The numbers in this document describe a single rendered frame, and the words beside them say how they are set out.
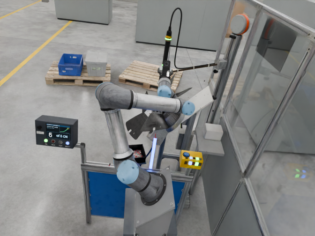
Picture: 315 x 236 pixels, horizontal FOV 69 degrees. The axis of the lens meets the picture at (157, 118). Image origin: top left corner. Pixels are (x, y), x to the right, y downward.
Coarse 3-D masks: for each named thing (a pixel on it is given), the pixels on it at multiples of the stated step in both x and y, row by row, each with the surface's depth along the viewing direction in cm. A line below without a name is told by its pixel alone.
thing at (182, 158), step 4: (184, 152) 174; (188, 152) 175; (192, 152) 176; (196, 152) 176; (200, 152) 177; (180, 156) 176; (184, 156) 171; (188, 156) 171; (192, 156) 172; (196, 156) 172; (200, 156) 173; (180, 160) 174; (184, 160) 169; (188, 160) 169; (192, 160) 169; (196, 160) 169; (200, 160) 170; (180, 164) 172; (184, 164) 172; (192, 168) 174; (196, 168) 174; (200, 168) 173
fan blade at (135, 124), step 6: (138, 114) 207; (144, 114) 204; (132, 120) 209; (138, 120) 205; (144, 120) 203; (126, 126) 211; (132, 126) 207; (138, 126) 204; (132, 132) 205; (138, 132) 203
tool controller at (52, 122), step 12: (36, 120) 155; (48, 120) 157; (60, 120) 160; (72, 120) 162; (36, 132) 158; (60, 132) 158; (72, 132) 158; (48, 144) 161; (60, 144) 161; (72, 144) 161
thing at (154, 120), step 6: (150, 114) 190; (156, 114) 190; (162, 114) 192; (150, 120) 184; (156, 120) 183; (162, 120) 183; (144, 126) 179; (150, 126) 178; (156, 126) 177; (162, 126) 175; (168, 126) 175
